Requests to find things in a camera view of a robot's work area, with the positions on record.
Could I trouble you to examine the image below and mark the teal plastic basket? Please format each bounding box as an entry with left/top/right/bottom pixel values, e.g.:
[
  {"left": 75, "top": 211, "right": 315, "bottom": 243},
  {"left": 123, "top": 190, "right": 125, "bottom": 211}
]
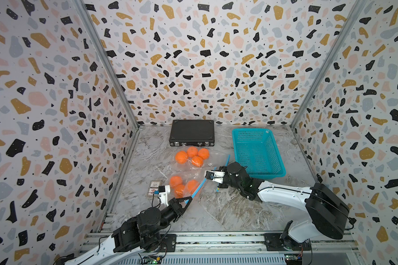
[{"left": 232, "top": 128, "right": 286, "bottom": 181}]

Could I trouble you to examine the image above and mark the orange fruit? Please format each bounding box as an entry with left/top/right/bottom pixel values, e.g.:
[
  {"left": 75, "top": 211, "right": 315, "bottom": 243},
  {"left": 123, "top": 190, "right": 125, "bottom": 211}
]
[
  {"left": 184, "top": 180, "right": 200, "bottom": 195},
  {"left": 174, "top": 184, "right": 185, "bottom": 199},
  {"left": 169, "top": 176, "right": 183, "bottom": 189}
]

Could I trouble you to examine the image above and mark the clear zip-top bag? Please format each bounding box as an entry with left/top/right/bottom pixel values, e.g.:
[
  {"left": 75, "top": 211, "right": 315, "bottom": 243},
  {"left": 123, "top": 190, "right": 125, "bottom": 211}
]
[
  {"left": 157, "top": 167, "right": 213, "bottom": 206},
  {"left": 170, "top": 146, "right": 231, "bottom": 179}
]

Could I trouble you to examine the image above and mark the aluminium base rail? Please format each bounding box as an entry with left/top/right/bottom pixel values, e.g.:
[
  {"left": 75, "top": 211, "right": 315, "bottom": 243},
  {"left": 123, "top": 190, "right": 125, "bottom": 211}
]
[{"left": 82, "top": 230, "right": 362, "bottom": 265}]

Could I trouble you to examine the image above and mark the black hard case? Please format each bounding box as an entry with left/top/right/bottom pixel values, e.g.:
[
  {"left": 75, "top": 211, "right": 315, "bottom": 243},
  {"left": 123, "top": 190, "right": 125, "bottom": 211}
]
[{"left": 169, "top": 119, "right": 215, "bottom": 147}]

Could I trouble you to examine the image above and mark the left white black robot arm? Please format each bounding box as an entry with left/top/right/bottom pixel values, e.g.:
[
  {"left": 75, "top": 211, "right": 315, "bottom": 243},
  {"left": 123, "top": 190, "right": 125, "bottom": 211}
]
[{"left": 64, "top": 197, "right": 193, "bottom": 265}]

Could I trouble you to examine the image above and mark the small printed packet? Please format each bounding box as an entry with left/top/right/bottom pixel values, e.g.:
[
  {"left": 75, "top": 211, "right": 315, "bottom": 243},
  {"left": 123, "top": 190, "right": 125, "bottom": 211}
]
[{"left": 147, "top": 180, "right": 162, "bottom": 197}]

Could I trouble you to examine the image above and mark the green circuit board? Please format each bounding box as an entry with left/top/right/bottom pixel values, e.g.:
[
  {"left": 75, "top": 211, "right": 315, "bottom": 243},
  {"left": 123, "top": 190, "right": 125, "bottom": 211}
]
[{"left": 140, "top": 256, "right": 163, "bottom": 265}]

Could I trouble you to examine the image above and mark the orange in far bag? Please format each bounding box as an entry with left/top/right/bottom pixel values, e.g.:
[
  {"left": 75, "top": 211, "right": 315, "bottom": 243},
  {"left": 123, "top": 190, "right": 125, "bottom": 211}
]
[
  {"left": 197, "top": 148, "right": 210, "bottom": 160},
  {"left": 191, "top": 156, "right": 204, "bottom": 168},
  {"left": 187, "top": 146, "right": 199, "bottom": 158},
  {"left": 175, "top": 151, "right": 189, "bottom": 165}
]

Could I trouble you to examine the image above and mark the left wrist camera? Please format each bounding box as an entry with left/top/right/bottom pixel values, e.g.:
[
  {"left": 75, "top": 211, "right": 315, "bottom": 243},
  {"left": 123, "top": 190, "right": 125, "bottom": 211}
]
[{"left": 153, "top": 185, "right": 171, "bottom": 206}]

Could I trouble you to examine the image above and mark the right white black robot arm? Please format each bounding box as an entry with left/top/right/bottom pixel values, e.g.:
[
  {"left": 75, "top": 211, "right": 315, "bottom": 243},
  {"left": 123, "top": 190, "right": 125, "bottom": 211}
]
[{"left": 205, "top": 162, "right": 352, "bottom": 249}]

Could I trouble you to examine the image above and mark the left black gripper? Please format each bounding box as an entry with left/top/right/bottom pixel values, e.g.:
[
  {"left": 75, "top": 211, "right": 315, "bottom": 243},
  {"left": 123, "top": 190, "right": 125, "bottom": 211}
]
[{"left": 147, "top": 198, "right": 193, "bottom": 240}]

